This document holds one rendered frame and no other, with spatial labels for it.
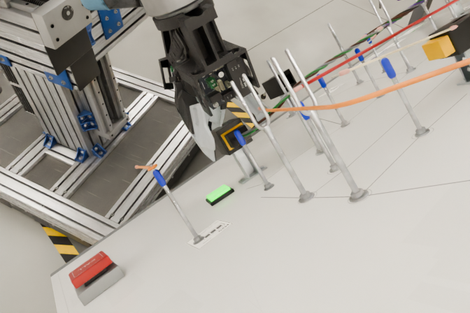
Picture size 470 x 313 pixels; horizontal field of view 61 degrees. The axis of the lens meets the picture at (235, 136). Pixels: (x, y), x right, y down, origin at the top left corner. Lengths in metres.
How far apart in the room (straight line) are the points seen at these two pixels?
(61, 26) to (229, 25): 2.00
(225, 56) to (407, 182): 0.23
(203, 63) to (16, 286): 1.58
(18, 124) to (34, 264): 0.67
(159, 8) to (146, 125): 1.51
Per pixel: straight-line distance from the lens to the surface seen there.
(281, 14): 3.06
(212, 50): 0.44
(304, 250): 0.33
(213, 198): 0.59
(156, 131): 1.90
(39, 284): 1.87
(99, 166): 1.83
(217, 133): 0.57
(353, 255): 0.29
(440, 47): 0.49
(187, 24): 0.42
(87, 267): 0.55
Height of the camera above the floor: 1.59
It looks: 49 degrees down
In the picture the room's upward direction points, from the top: straight up
